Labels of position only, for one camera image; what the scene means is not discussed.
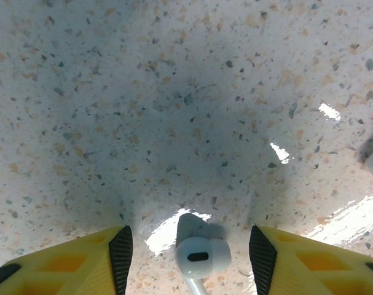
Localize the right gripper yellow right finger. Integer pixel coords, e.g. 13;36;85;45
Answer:
248;226;373;295

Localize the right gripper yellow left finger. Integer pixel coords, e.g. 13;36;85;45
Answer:
0;225;134;295

